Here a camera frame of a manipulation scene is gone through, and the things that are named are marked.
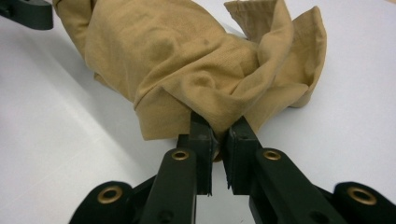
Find tan child's pants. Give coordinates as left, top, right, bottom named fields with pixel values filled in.
left=51, top=0, right=328, bottom=163

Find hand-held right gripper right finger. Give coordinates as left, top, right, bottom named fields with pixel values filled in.
left=221, top=115, right=348, bottom=224

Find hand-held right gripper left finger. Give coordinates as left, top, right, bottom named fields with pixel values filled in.
left=139, top=110, right=219, bottom=224

